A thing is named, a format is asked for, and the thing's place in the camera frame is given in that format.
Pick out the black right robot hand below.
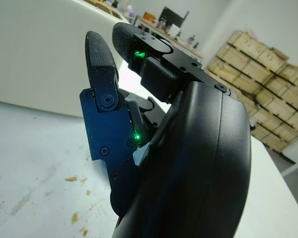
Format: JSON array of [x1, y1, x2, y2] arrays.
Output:
[[79, 21, 253, 238]]

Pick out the brown bread slice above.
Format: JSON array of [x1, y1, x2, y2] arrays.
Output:
[[84, 0, 126, 19]]

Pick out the white two-slot toaster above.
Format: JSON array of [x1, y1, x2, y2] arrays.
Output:
[[0, 0, 132, 119]]

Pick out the plywood crate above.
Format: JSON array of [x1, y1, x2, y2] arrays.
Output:
[[207, 30, 264, 117], [248, 47, 298, 152]]

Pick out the wooden workbench with equipment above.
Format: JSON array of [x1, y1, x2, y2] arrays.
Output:
[[135, 14, 204, 61]]

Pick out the small white box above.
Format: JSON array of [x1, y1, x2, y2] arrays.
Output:
[[167, 24, 181, 38]]

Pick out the black computer monitor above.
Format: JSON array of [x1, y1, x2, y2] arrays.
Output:
[[160, 6, 189, 28]]

